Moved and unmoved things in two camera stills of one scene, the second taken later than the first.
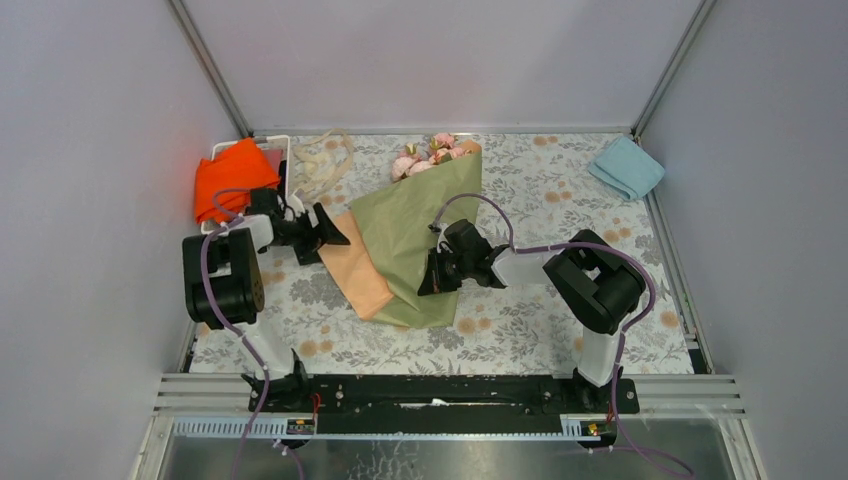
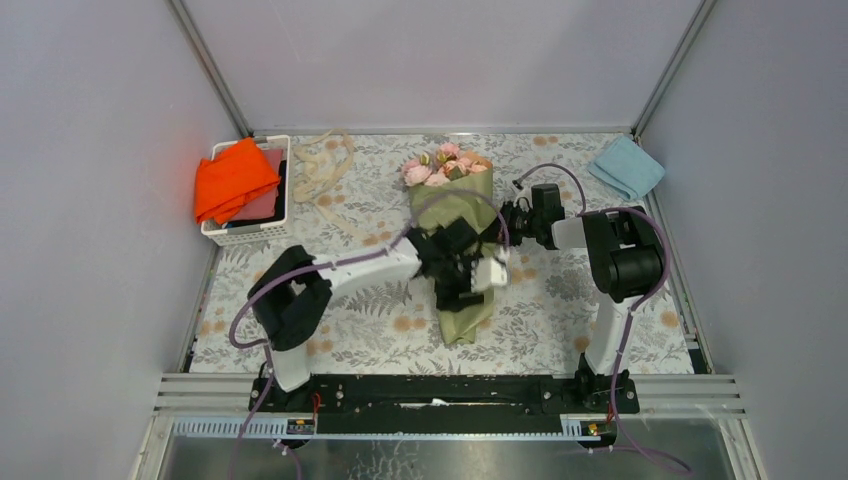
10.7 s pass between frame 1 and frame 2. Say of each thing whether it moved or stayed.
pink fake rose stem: moved
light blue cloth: stayed
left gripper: moved
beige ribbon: stayed
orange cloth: stayed
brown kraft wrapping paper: moved
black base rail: stayed
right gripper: moved
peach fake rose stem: moved
